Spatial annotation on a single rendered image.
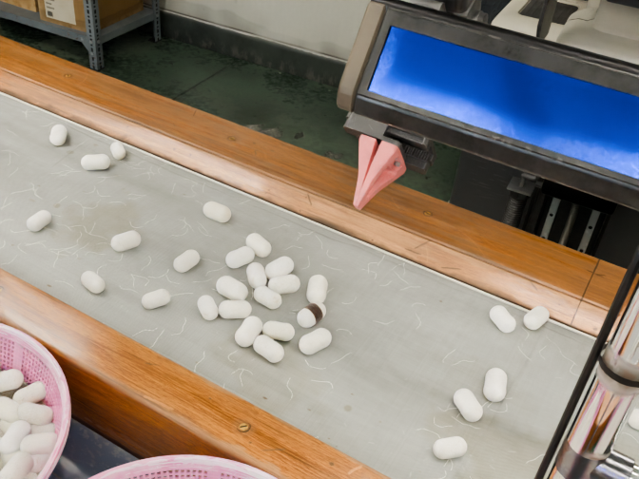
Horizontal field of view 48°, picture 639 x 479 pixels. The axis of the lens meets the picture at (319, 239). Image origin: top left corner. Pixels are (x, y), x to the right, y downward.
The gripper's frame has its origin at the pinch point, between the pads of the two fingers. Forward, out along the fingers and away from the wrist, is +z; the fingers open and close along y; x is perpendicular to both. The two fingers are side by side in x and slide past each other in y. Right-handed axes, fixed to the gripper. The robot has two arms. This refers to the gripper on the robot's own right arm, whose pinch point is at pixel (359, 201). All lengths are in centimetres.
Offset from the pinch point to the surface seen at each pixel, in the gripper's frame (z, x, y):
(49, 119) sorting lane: 4, 7, -52
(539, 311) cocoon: 2.7, 5.0, 22.4
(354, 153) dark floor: -52, 153, -65
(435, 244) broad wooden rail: -0.2, 7.4, 8.3
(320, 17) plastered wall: -101, 162, -107
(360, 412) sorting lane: 20.7, -7.9, 12.4
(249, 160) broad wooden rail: -1.5, 8.3, -19.8
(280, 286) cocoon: 12.9, -3.1, -2.6
